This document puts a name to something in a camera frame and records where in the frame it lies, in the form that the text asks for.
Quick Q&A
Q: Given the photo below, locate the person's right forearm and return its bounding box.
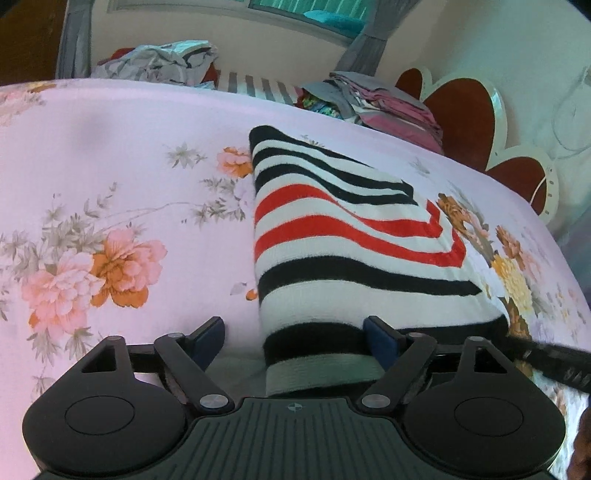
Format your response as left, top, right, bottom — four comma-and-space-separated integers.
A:
567, 406, 591, 480

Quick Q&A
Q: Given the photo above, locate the brown heart-shaped headboard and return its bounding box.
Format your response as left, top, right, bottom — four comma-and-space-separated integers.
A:
394, 66, 560, 223

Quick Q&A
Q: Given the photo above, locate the teal cloth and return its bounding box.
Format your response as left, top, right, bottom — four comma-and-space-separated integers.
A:
304, 10, 366, 38

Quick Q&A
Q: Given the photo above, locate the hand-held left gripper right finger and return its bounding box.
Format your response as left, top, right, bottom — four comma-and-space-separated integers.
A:
359, 316, 514, 412

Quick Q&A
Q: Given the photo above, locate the window with white frame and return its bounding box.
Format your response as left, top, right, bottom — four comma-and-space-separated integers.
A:
107, 0, 371, 48

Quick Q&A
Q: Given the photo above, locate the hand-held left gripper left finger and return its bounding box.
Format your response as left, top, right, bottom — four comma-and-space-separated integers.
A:
80, 316, 236, 414

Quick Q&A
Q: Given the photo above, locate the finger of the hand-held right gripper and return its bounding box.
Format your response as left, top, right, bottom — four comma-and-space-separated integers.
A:
501, 334, 591, 396

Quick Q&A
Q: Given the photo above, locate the grey curtain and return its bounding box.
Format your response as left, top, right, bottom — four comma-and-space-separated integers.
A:
339, 0, 399, 80
55, 0, 95, 80

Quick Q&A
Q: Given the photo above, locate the pink floral bed sheet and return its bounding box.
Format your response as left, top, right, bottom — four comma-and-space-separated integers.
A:
0, 78, 591, 480

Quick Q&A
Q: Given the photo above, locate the stack of folded clothes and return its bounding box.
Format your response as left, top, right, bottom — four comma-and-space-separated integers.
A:
299, 71, 445, 156

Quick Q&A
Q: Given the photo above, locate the black white red striped sweater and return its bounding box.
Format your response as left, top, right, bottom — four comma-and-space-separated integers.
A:
248, 124, 511, 398

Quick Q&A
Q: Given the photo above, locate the grey white striped cloth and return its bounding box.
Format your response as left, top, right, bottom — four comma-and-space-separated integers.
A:
216, 71, 302, 106

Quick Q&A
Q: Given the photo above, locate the white wall cable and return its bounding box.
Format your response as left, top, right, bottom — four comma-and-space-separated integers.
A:
550, 65, 591, 158

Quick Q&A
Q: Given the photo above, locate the brown wooden door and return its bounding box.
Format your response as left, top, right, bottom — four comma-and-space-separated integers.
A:
0, 0, 70, 86

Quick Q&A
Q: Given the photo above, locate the pile of grey clothes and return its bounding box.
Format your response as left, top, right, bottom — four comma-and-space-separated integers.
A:
91, 41, 221, 89

